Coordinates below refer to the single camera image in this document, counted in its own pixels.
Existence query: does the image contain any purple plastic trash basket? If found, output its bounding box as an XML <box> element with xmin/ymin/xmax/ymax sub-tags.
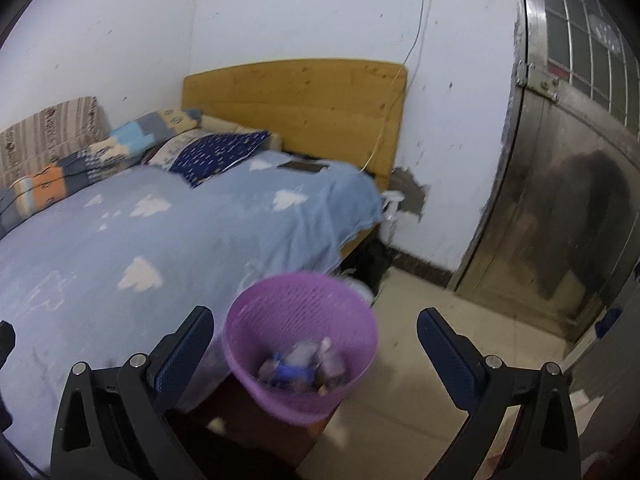
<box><xmin>222</xmin><ymin>272</ymin><xmax>378</xmax><ymax>427</ymax></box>

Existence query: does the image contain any blue cloud bed sheet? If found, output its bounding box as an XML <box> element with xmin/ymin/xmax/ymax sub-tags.
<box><xmin>1</xmin><ymin>151</ymin><xmax>382</xmax><ymax>469</ymax></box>

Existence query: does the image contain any blue Chinese text carton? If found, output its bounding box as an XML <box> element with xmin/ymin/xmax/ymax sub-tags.
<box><xmin>269</xmin><ymin>359</ymin><xmax>316</xmax><ymax>385</ymax></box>

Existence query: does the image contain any metal door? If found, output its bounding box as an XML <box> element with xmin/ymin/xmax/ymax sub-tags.
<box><xmin>456</xmin><ymin>0</ymin><xmax>639</xmax><ymax>341</ymax></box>

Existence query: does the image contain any striped beige pillow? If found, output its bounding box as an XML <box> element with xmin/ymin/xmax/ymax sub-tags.
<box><xmin>1</xmin><ymin>96</ymin><xmax>107</xmax><ymax>188</ymax></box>

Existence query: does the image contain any patchwork cartoon quilt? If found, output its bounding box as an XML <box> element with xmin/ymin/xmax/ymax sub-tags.
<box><xmin>1</xmin><ymin>108</ymin><xmax>202</xmax><ymax>235</ymax></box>

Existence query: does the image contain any navy star pillow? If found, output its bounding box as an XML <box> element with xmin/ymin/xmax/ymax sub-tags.
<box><xmin>144</xmin><ymin>129</ymin><xmax>272</xmax><ymax>188</ymax></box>

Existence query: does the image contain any black phone on bed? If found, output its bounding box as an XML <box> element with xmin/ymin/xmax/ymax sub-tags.
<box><xmin>278</xmin><ymin>160</ymin><xmax>329</xmax><ymax>174</ymax></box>

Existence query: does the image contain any wooden headboard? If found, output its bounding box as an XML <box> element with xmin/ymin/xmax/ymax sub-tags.
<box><xmin>181</xmin><ymin>58</ymin><xmax>408</xmax><ymax>191</ymax></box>

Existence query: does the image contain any white charging cable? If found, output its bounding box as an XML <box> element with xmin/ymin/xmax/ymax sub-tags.
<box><xmin>359</xmin><ymin>0</ymin><xmax>436</xmax><ymax>174</ymax></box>

